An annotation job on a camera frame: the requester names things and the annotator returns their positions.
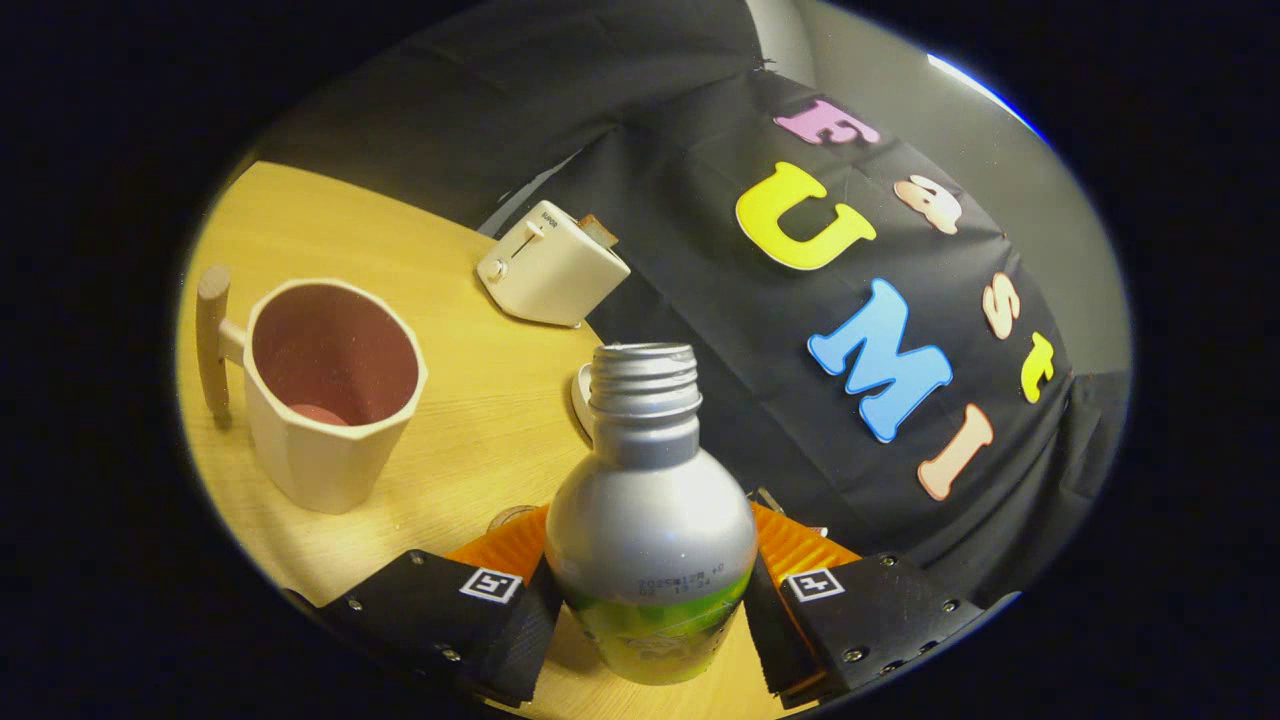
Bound wooden table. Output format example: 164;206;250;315
175;160;791;720

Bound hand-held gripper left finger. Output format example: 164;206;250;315
283;505;563;706

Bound small white plate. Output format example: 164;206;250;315
570;362;601;441

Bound cream cup with wooden handle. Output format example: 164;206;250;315
195;265;429;516

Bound white toaster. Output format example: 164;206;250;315
476;200;632;329

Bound black backdrop cloth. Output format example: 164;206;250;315
250;0;1131;611

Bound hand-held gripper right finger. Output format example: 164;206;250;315
745;500;1021;709

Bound silver green juice bottle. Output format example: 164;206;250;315
544;342;759;687

